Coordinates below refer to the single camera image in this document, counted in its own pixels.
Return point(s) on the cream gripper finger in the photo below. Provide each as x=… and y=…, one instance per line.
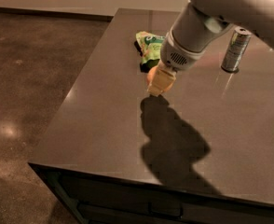
x=161, y=80

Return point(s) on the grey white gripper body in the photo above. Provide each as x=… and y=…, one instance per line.
x=175, y=55

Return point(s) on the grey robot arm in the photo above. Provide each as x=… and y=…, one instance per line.
x=257, y=16

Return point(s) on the green rice chip bag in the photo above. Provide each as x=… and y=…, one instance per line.
x=148, y=45

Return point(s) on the silver drink can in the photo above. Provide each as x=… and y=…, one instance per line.
x=236, y=47

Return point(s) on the dark cabinet drawer front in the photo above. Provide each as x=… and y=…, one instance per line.
x=95, y=199

